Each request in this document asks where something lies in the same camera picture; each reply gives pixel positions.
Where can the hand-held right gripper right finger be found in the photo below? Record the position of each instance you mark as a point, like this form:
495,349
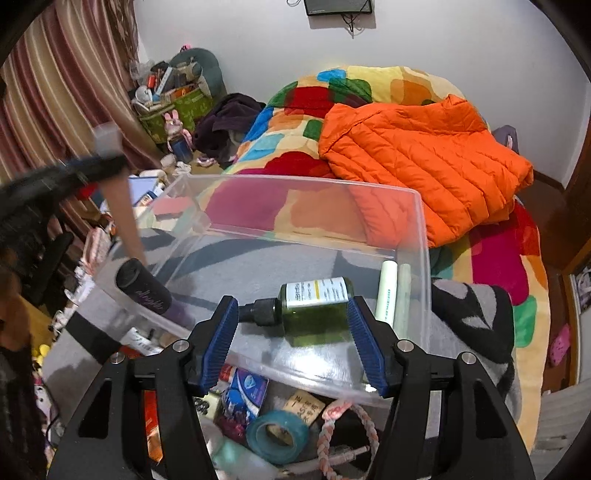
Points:
365,346

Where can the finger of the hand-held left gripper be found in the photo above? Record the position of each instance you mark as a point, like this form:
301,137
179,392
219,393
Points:
99,167

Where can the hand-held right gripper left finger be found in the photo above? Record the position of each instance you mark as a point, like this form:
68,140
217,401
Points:
220,344

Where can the slim beige pink tube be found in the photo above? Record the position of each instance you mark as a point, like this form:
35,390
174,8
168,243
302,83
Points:
125,212

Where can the blue small cardboard box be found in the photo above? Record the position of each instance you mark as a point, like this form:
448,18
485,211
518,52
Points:
247,392

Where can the green glass spray bottle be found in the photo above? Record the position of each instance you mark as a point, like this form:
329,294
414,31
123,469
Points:
318,307

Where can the clear plastic storage bin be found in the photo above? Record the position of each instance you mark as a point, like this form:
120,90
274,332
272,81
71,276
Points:
295,258

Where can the white notebook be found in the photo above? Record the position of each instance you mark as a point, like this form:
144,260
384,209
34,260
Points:
142,189

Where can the white pale green tube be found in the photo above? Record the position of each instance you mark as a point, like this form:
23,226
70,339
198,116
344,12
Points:
387,295

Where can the pink bunny toy bottle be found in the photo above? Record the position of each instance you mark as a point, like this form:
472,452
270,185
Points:
178,138

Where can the striped curtain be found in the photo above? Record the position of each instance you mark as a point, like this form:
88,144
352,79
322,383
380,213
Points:
60,92

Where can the yellow wooden tag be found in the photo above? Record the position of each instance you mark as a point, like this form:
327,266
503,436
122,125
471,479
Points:
302,408

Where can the black purple tumbler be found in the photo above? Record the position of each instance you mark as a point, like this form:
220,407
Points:
143,288

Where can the green storage bag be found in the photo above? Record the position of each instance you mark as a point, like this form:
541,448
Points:
184,108

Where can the orange red packet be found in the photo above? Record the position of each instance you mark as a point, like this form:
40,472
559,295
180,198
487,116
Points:
153,424

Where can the teal tape roll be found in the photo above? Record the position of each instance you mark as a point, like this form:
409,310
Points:
277,436

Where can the dark purple cloth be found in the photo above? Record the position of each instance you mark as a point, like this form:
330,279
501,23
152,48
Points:
226,122

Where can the pink slipper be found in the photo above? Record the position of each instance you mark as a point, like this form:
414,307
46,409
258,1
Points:
560,344

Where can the orange puffer jacket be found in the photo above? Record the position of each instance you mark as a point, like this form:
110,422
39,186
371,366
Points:
415,157

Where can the colourful patchwork blanket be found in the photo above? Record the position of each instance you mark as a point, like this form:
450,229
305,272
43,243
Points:
295,120

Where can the wall-mounted black screen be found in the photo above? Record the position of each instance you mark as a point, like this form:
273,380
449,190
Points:
339,6

